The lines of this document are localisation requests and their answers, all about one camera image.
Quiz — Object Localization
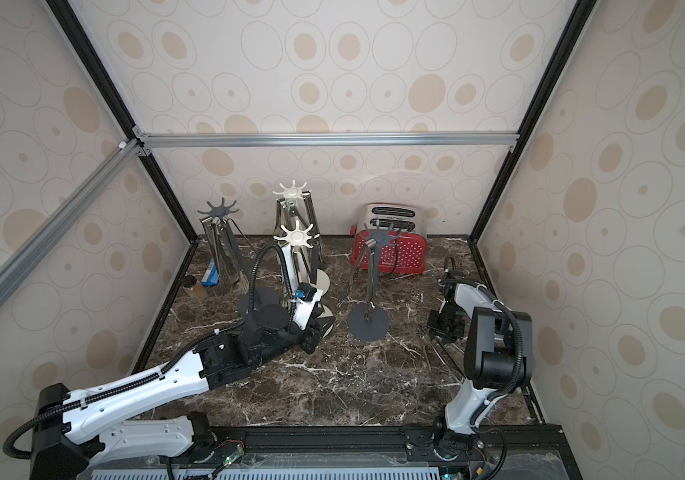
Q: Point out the blue small package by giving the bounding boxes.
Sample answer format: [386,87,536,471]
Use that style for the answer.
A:
[200,259,220,287]

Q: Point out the small steel tongs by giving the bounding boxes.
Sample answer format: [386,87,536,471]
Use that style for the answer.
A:
[280,244,300,298]

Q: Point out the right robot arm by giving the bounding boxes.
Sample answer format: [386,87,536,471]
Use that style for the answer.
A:
[428,257,533,435]

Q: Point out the dark grey utensil rack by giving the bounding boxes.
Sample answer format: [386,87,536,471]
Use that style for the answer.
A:
[196,199,280,319]

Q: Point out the serrated steel tongs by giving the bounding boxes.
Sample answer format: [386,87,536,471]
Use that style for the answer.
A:
[341,238,377,322]

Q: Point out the horizontal aluminium bar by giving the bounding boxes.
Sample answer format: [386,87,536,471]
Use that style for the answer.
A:
[132,131,520,151]

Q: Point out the black tongs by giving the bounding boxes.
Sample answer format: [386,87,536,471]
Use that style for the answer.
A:
[310,237,326,273]

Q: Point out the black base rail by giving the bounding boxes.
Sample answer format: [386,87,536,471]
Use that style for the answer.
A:
[80,425,582,479]

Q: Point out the red white toaster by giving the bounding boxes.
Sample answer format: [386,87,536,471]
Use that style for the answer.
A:
[351,203,428,274]

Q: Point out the white utensil rack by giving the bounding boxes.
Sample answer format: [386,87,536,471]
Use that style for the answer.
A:
[274,219,334,316]
[272,179,332,298]

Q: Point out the toaster black cord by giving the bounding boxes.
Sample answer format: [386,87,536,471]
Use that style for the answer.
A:
[383,227,410,277]

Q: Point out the diagonal aluminium bar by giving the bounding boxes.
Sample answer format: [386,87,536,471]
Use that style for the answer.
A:
[0,139,140,308]

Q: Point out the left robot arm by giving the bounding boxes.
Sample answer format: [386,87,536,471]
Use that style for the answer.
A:
[2,243,334,479]

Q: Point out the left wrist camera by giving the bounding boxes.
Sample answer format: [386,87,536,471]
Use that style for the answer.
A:
[292,282,324,330]

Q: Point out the dark grey rack back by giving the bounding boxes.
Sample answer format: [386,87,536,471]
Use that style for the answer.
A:
[348,220,401,342]

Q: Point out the thin steel tongs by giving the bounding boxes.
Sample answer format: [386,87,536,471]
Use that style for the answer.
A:
[217,218,240,285]

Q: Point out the brown spice jar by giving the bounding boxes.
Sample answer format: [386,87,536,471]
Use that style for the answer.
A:
[180,275,208,302]

